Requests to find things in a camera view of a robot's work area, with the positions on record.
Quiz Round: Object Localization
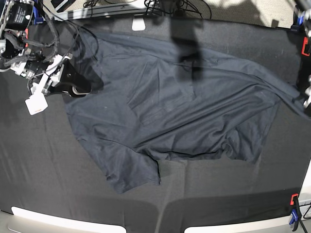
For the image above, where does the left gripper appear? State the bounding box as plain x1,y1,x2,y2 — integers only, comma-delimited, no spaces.
303,75,311,109

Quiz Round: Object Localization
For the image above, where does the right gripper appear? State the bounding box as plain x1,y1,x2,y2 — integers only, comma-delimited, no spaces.
11,54,91,116

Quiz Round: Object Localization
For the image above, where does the dark navy t-shirt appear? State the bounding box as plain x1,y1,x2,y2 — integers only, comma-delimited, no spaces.
66,32,307,193

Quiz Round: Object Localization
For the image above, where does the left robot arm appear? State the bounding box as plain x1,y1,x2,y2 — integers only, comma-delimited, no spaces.
291,0,311,115

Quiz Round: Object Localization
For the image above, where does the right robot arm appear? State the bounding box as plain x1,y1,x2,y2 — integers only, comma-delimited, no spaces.
0,0,91,115

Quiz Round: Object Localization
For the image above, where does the red clamp right rear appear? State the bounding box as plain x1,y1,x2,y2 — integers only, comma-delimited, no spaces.
301,36,311,57

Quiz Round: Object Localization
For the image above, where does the blue red clamp front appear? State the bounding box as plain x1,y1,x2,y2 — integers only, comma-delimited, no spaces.
289,193,302,232

